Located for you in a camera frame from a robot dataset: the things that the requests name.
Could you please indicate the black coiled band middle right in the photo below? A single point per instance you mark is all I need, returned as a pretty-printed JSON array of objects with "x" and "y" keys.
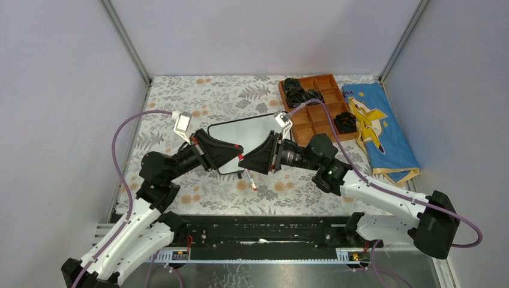
[{"x": 312, "y": 94}]

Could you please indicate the orange wooden compartment tray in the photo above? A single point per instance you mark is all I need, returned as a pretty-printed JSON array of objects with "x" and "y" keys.
[{"x": 312, "y": 119}]

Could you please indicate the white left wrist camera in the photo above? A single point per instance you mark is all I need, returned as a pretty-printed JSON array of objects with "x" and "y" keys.
[{"x": 182, "y": 123}]

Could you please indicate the white red whiteboard marker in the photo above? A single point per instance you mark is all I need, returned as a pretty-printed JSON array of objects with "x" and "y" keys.
[{"x": 248, "y": 174}]

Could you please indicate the left aluminium frame post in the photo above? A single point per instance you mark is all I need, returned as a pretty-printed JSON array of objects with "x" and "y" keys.
[{"x": 125, "y": 39}]

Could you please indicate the floral table cloth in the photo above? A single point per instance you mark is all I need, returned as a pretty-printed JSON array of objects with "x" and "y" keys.
[{"x": 211, "y": 100}]

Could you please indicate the right aluminium frame post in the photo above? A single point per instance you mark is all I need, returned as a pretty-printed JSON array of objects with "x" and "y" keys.
[{"x": 410, "y": 27}]

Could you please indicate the left electronics board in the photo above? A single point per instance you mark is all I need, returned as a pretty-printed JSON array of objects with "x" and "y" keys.
[{"x": 180, "y": 255}]

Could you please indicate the black coiled band front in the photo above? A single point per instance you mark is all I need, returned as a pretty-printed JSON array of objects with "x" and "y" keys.
[{"x": 345, "y": 123}]

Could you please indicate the blue cartoon cloth bag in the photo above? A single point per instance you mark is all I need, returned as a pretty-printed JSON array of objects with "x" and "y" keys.
[{"x": 380, "y": 135}]

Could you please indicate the electronics board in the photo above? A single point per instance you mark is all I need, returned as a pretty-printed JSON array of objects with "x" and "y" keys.
[
  {"x": 180, "y": 255},
  {"x": 358, "y": 256}
]

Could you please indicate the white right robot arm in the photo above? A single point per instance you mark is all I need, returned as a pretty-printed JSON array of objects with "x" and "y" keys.
[{"x": 426, "y": 221}]

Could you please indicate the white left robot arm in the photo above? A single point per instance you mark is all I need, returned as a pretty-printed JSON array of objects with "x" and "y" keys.
[{"x": 147, "y": 226}]

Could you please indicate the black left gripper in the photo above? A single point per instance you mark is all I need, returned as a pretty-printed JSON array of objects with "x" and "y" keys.
[{"x": 212, "y": 152}]

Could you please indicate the aluminium frame post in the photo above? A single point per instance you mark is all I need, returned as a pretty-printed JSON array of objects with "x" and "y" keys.
[
  {"x": 125, "y": 39},
  {"x": 410, "y": 27}
]

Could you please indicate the black framed whiteboard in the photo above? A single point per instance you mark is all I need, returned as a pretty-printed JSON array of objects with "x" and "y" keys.
[{"x": 250, "y": 133}]

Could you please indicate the black coiled band back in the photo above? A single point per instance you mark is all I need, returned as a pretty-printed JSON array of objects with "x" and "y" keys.
[{"x": 290, "y": 84}]

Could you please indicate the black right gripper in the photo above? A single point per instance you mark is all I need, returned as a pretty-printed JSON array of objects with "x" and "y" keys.
[{"x": 268, "y": 156}]

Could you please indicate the right electronics board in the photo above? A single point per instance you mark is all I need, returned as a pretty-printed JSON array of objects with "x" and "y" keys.
[{"x": 358, "y": 256}]

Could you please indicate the black coiled band middle left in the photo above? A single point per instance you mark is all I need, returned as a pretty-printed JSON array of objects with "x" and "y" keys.
[{"x": 295, "y": 97}]

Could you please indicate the black coiled band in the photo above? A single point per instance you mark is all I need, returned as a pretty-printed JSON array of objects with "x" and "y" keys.
[
  {"x": 295, "y": 97},
  {"x": 312, "y": 94},
  {"x": 345, "y": 123},
  {"x": 290, "y": 84}
]

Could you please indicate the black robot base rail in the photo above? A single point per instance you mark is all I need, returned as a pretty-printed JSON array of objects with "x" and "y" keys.
[{"x": 265, "y": 238}]

